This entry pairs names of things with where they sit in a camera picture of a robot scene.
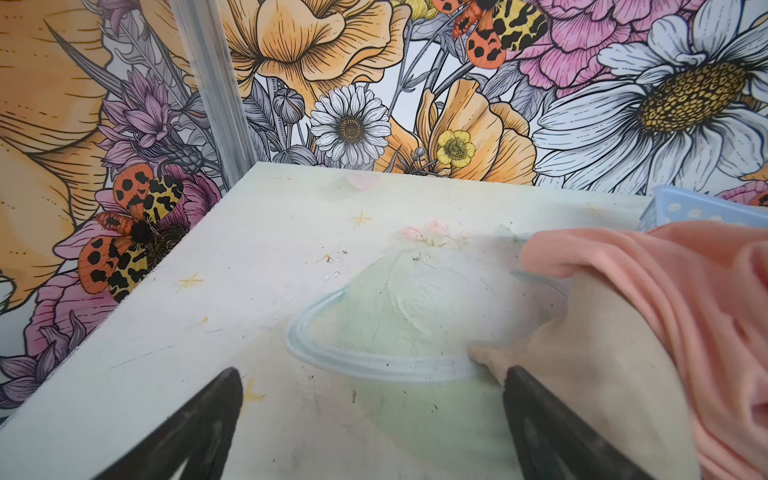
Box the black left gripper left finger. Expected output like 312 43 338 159
96 367 243 479

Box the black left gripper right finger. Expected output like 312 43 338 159
503 366 650 479

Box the pink graphic t-shirt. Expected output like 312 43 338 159
520 221 767 479

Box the light blue plastic basket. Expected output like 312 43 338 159
637 185 767 232

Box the beige drawstring garment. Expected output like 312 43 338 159
469 269 701 479

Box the left aluminium corner post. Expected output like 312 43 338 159
171 0 257 188

